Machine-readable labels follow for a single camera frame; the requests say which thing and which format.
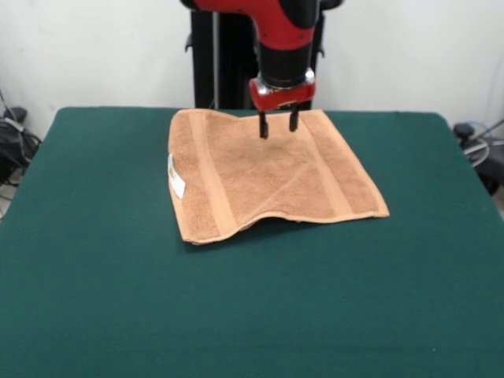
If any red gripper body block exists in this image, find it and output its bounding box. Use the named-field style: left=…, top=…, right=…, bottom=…
left=248, top=67, right=317, bottom=115

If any tan terry towel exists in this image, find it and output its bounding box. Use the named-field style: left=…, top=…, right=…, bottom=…
left=167, top=109, right=391, bottom=248

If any dark green table cloth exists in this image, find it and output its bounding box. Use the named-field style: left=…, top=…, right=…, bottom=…
left=0, top=106, right=504, bottom=378

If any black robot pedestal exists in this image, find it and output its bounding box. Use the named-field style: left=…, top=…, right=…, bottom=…
left=183, top=0, right=347, bottom=111

